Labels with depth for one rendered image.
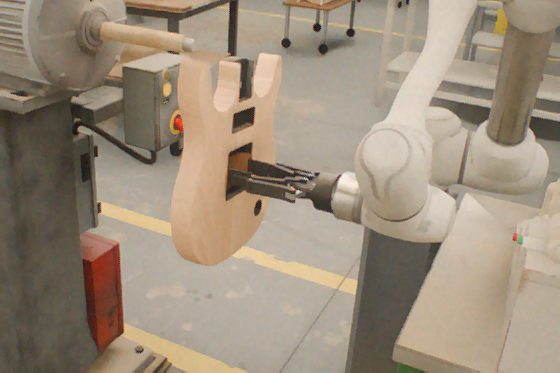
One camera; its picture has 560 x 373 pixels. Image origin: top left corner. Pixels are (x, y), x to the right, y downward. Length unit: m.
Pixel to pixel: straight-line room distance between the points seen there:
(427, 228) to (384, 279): 0.85
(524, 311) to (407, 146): 0.27
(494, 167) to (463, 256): 0.57
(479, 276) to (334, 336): 1.34
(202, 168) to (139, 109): 0.44
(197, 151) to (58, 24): 0.35
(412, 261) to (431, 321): 0.85
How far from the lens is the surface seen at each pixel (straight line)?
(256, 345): 2.35
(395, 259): 1.87
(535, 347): 0.92
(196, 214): 1.13
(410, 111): 1.02
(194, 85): 1.06
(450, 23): 1.29
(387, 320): 1.99
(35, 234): 1.53
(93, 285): 1.72
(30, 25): 1.21
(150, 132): 1.51
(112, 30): 1.23
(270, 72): 1.31
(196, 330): 2.41
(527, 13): 1.39
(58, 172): 1.53
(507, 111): 1.61
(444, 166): 1.77
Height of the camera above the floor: 1.52
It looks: 24 degrees down
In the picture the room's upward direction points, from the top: 4 degrees clockwise
